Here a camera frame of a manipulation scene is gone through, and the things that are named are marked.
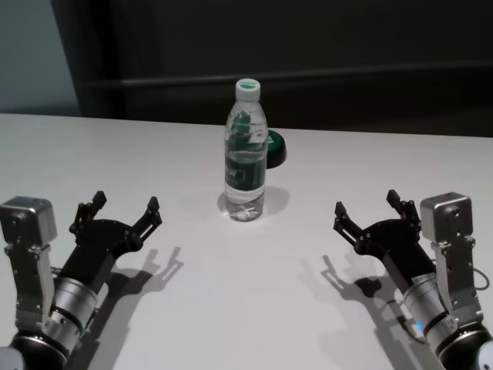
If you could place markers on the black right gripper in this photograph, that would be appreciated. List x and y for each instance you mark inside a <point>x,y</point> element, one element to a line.
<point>400,246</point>

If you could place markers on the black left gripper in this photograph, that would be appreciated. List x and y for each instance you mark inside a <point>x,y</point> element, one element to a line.
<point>100,246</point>

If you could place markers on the clear water bottle green label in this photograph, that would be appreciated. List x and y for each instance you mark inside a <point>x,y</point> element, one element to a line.
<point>245,173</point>

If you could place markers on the green push button black base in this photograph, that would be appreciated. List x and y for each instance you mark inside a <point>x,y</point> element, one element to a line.
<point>276,148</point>

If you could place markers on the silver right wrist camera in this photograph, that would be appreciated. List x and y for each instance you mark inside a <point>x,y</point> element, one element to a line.
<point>447,219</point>

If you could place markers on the grey horizontal rail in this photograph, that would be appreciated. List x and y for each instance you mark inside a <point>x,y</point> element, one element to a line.
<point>346,79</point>

